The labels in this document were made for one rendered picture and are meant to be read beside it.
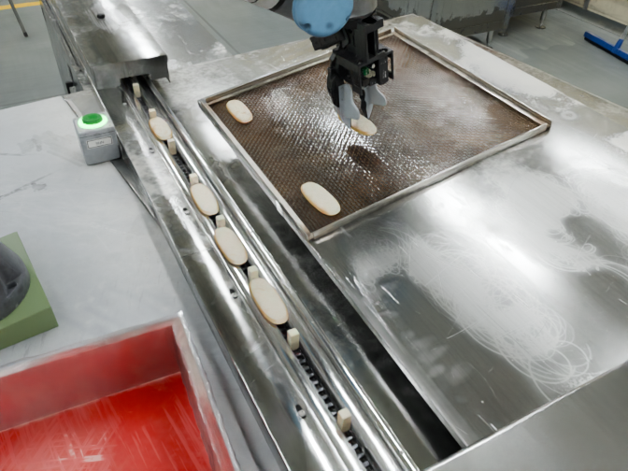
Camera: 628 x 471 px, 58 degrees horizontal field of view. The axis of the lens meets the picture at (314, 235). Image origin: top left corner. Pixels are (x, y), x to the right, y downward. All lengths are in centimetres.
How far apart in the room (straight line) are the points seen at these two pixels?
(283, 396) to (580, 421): 55
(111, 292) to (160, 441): 29
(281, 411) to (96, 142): 72
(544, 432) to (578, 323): 60
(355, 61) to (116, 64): 68
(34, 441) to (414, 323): 50
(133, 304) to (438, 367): 47
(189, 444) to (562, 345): 48
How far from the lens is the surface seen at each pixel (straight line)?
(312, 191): 96
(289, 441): 70
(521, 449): 20
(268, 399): 73
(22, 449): 81
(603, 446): 21
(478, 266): 85
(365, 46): 92
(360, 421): 73
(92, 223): 109
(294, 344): 79
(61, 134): 138
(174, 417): 77
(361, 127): 104
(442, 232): 89
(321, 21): 72
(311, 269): 94
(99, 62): 145
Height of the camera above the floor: 147
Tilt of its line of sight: 40 degrees down
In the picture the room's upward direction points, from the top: 2 degrees clockwise
